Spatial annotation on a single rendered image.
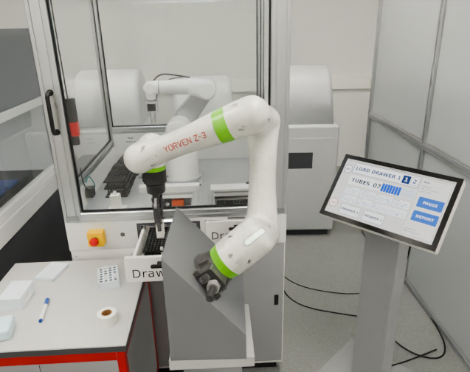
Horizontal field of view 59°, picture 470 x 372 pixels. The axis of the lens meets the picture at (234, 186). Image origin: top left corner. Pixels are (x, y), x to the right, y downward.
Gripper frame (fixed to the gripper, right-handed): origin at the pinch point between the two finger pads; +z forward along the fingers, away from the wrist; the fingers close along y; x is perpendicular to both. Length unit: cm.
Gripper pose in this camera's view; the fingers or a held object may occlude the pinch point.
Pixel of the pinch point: (160, 229)
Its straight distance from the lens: 175.3
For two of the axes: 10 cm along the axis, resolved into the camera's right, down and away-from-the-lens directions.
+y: 0.5, 3.7, -9.3
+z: 0.3, 9.3, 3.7
